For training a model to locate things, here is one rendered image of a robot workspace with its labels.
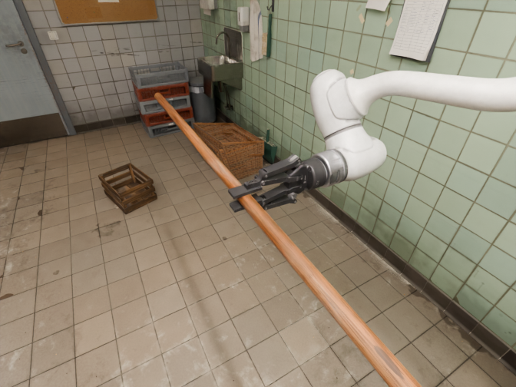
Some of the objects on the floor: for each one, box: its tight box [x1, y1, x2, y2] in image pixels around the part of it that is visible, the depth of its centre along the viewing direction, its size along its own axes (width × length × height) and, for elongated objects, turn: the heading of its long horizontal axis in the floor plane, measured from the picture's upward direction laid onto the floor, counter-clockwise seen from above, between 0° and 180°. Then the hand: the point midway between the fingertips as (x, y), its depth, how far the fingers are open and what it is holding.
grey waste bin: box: [188, 76, 217, 123], centre depth 384 cm, size 37×37×55 cm
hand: (245, 196), depth 64 cm, fingers closed on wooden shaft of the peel, 3 cm apart
